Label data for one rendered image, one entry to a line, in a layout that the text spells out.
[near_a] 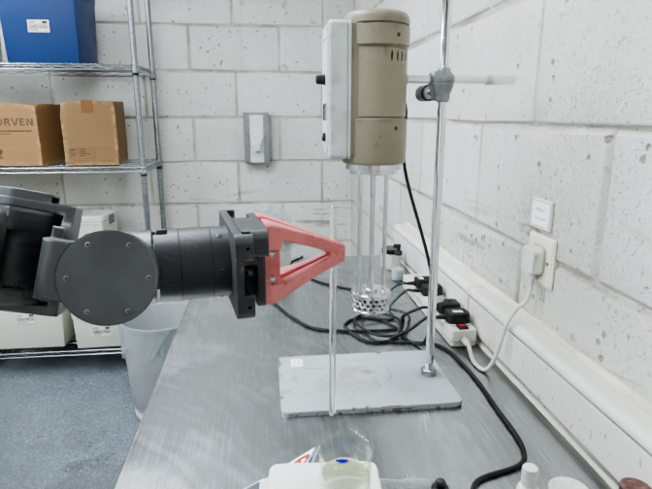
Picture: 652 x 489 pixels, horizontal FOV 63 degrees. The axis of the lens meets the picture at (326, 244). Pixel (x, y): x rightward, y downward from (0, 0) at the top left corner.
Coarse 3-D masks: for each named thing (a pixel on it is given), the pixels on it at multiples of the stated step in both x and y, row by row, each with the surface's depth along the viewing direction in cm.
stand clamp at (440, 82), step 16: (416, 80) 83; (432, 80) 83; (448, 80) 83; (464, 80) 84; (480, 80) 84; (496, 80) 84; (512, 80) 85; (416, 96) 93; (432, 96) 85; (448, 96) 84
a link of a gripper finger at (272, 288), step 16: (272, 224) 41; (272, 240) 41; (288, 240) 42; (304, 240) 43; (320, 240) 44; (272, 256) 42; (336, 256) 45; (256, 272) 42; (272, 272) 43; (304, 272) 44; (320, 272) 45; (256, 288) 43; (272, 288) 42; (288, 288) 43; (272, 304) 43
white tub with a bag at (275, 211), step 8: (264, 208) 156; (272, 208) 153; (280, 208) 154; (280, 216) 153; (288, 216) 154; (288, 248) 154; (280, 256) 153; (288, 256) 155; (280, 264) 154; (288, 264) 156
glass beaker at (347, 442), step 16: (352, 432) 53; (320, 448) 50; (336, 448) 53; (352, 448) 53; (368, 448) 51; (320, 464) 50; (336, 464) 48; (368, 464) 49; (320, 480) 50; (336, 480) 49; (352, 480) 49; (368, 480) 50
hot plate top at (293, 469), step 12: (276, 468) 59; (288, 468) 59; (300, 468) 59; (312, 468) 59; (372, 468) 59; (276, 480) 57; (288, 480) 57; (300, 480) 57; (312, 480) 57; (372, 480) 57
